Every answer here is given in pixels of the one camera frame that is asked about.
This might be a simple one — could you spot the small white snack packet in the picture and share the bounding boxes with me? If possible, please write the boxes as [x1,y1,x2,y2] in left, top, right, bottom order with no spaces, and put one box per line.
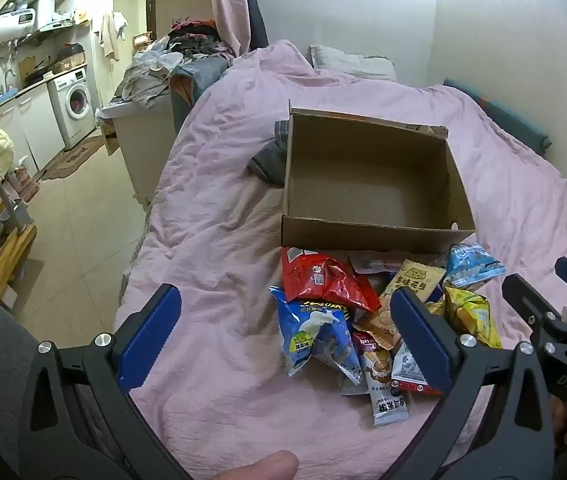
[351,331,410,426]

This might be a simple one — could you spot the pink hanging curtain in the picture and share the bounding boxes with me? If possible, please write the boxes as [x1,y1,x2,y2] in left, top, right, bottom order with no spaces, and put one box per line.
[210,0,252,56]

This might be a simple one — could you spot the teal rolled mat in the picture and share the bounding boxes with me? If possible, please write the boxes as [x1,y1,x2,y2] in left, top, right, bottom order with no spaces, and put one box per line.
[442,77,551,153]

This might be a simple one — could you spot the yellow snack packet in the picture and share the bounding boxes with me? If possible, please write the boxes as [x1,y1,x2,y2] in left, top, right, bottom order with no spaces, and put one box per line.
[442,282,504,350]

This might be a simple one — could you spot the white and grey clothes pile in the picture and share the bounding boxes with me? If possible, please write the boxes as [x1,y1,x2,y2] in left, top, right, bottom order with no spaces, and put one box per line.
[114,50,184,111]

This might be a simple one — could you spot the pink snack packet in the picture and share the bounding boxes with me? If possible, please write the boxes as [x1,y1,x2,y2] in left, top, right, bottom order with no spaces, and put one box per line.
[348,252,404,276]

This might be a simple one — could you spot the person's left hand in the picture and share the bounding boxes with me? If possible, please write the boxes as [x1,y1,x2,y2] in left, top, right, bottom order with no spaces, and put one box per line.
[212,450,300,480]

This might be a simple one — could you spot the white washing machine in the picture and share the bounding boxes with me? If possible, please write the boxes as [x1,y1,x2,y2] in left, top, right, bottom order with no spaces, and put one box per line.
[47,66,97,150]

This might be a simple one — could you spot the blue denim garment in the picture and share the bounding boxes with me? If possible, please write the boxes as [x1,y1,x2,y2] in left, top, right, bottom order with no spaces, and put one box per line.
[171,55,229,133]

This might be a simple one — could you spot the wooden rack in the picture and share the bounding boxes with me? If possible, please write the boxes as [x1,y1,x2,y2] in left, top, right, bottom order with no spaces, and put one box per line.
[0,62,39,306]

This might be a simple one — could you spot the pink blanket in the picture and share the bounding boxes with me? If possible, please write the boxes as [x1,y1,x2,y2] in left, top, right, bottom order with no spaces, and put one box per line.
[118,42,567,480]

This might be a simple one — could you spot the grey and red snack packet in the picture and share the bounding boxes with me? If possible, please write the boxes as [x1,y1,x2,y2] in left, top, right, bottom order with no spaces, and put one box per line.
[391,342,443,396]

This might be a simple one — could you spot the white storage bin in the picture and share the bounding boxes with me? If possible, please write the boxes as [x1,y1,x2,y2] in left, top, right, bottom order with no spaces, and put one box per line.
[98,95,177,206]

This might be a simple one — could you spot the hanging white towel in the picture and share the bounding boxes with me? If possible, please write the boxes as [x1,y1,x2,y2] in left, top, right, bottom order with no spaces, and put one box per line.
[91,10,128,58]

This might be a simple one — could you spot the grey pillow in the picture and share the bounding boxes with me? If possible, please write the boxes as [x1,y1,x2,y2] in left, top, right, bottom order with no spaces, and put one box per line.
[308,45,397,82]

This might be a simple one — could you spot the small cardboard box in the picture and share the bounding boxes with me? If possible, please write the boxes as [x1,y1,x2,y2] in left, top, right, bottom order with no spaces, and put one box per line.
[101,120,122,157]

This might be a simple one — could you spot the white water heater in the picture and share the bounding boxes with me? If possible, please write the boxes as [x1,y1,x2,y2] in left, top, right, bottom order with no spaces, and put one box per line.
[0,0,57,51]

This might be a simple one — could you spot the dark door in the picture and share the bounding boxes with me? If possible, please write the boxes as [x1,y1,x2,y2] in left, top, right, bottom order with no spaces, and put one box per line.
[144,0,157,43]

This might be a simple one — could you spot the brown cardboard box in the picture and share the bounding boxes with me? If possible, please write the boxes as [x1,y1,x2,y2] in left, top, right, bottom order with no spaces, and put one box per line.
[281,100,477,255]

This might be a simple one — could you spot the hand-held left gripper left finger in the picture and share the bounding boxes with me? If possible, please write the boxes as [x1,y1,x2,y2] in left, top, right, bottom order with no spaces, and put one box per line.
[18,284,189,480]

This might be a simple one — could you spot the white floor cabinet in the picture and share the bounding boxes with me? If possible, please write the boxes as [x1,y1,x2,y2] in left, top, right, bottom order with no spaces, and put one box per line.
[0,82,67,171]

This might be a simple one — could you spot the orange and beige peanut packet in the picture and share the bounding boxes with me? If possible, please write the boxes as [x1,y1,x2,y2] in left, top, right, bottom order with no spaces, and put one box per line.
[353,259,447,352]

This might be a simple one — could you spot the blue and white snack packet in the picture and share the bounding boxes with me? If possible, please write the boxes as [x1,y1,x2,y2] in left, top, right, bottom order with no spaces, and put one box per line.
[270,286,363,386]

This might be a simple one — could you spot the light blue snack packet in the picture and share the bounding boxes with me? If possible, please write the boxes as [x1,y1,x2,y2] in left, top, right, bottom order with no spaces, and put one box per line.
[446,242,507,291]

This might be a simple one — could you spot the dark clothes pile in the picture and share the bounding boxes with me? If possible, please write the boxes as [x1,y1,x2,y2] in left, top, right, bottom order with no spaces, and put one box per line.
[166,19,234,56]

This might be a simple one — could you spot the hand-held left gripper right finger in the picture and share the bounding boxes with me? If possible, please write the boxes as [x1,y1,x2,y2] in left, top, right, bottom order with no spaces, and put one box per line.
[378,287,557,480]

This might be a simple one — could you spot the brown patterned rug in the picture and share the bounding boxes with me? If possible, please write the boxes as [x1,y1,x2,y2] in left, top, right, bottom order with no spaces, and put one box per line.
[41,132,109,182]

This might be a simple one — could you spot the dark grey garment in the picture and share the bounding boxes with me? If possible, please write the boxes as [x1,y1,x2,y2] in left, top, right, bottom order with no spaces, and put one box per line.
[248,141,289,187]

